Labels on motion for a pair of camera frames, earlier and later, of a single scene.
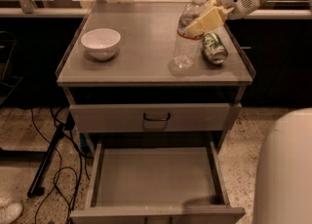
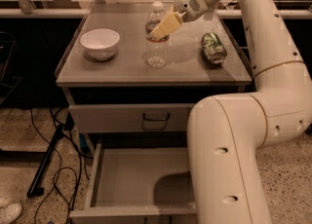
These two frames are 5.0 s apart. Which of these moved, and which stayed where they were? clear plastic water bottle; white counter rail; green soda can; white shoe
Moved: clear plastic water bottle
Stayed: green soda can; white shoe; white counter rail
